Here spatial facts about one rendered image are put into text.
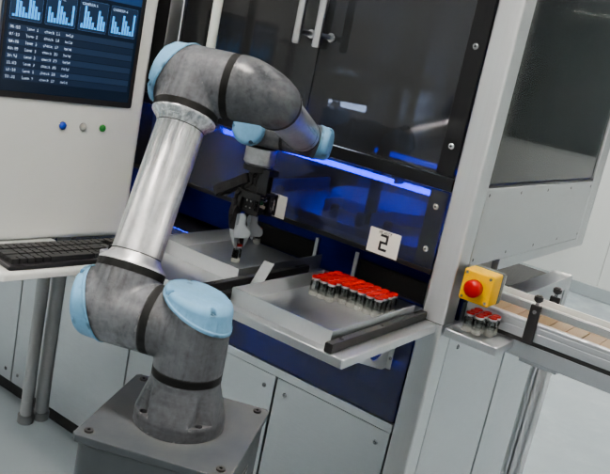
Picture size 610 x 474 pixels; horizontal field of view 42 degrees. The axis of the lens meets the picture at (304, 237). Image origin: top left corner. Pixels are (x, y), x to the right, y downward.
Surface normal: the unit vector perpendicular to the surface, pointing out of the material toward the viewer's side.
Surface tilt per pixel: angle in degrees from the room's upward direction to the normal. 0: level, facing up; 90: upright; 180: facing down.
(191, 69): 67
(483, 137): 90
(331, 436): 90
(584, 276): 90
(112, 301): 61
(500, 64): 90
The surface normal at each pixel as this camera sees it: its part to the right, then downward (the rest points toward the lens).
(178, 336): -0.25, 0.18
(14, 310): -0.58, 0.08
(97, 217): 0.72, 0.30
